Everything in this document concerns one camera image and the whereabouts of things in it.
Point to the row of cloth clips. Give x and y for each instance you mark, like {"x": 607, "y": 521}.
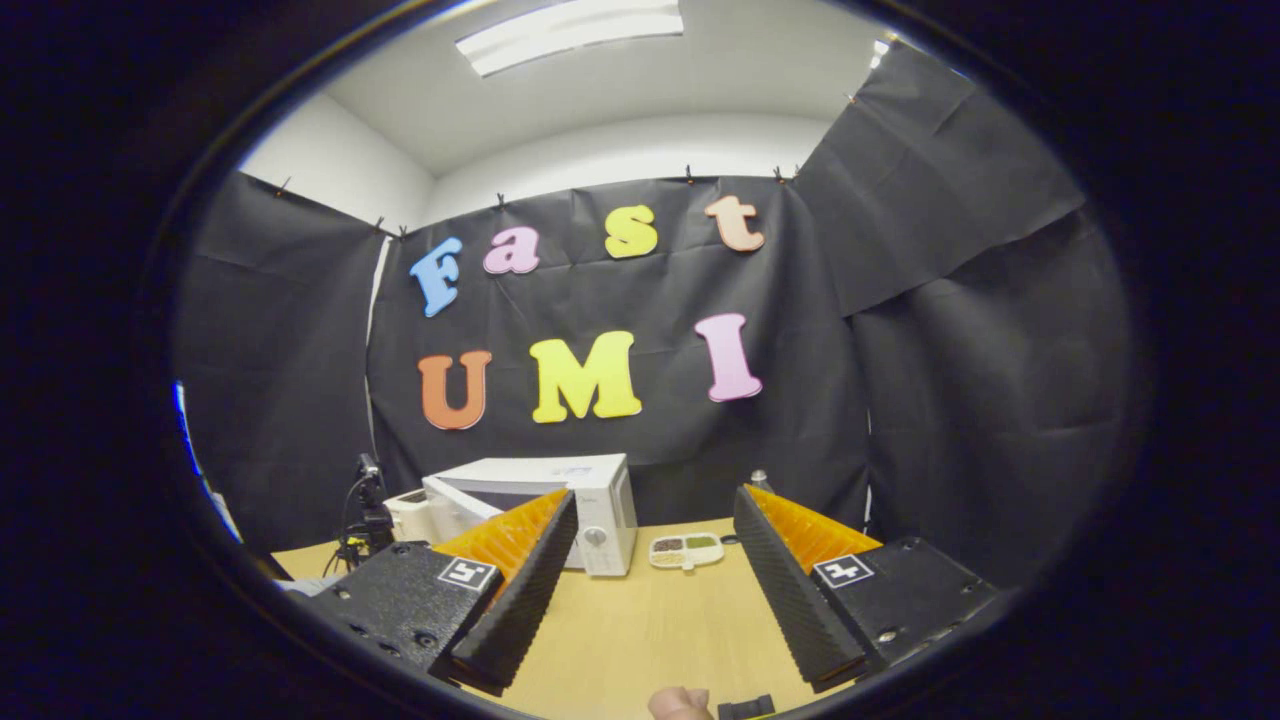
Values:
{"x": 688, "y": 174}

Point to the green tea bottle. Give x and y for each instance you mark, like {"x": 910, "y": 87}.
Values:
{"x": 761, "y": 481}

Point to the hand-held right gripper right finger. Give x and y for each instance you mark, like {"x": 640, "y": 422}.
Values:
{"x": 790, "y": 600}

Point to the white microwave oven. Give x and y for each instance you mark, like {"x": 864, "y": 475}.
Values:
{"x": 600, "y": 520}

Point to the small ceiling light panel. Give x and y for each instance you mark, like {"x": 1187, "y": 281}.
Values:
{"x": 880, "y": 52}

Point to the black backdrop cloth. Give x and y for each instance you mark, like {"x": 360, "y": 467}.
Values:
{"x": 950, "y": 400}

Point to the white divided dish of beans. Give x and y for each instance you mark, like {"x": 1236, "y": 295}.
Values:
{"x": 685, "y": 550}

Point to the long ceiling light panel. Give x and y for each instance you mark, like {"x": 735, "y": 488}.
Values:
{"x": 570, "y": 35}

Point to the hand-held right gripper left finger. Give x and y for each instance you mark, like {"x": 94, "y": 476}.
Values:
{"x": 525, "y": 610}

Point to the white toaster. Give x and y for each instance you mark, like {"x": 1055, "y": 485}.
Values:
{"x": 410, "y": 515}

